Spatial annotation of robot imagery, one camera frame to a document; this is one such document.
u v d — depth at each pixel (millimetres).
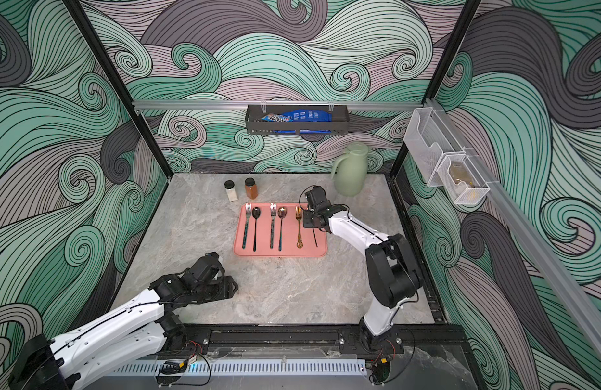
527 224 539
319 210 709
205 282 630
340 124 906
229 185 1035
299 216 1037
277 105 925
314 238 887
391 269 463
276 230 992
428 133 947
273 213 1061
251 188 1057
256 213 1037
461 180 661
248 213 1047
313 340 743
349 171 1021
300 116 925
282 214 1037
